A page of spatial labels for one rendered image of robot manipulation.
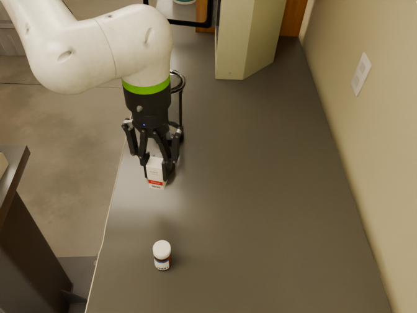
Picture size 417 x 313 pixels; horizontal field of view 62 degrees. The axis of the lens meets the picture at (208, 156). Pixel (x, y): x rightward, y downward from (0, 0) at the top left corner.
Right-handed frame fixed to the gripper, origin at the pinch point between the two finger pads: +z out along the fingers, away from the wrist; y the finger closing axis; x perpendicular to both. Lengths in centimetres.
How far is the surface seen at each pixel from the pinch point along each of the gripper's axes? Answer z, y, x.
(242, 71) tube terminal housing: 12, -14, -64
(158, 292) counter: 15.1, -7.1, 24.1
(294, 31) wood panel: 15, -32, -106
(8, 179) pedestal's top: 14.8, 44.5, 2.9
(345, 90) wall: 5, -50, -52
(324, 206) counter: 15.9, -45.5, -10.0
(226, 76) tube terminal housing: 15, -8, -63
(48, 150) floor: 109, 111, -82
